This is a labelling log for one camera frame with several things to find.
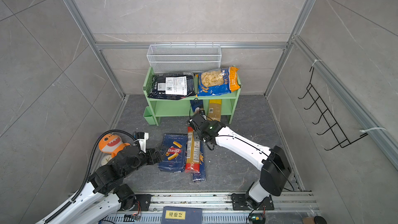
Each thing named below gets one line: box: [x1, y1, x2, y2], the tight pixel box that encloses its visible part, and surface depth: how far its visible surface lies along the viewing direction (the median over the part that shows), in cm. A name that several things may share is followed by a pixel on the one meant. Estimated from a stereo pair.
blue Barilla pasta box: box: [157, 133, 188, 173], surface depth 85 cm
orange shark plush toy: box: [98, 133, 132, 158], surface depth 87 cm
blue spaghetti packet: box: [192, 140, 206, 181], surface depth 82 cm
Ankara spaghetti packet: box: [189, 99, 204, 114], surface depth 91 cm
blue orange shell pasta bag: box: [196, 66, 241, 97], surface depth 83 cm
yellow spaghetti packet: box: [207, 99, 222, 122], surface depth 95 cm
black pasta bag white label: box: [148, 72, 197, 101], surface depth 81 cm
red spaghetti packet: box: [185, 126, 201, 173], surface depth 85 cm
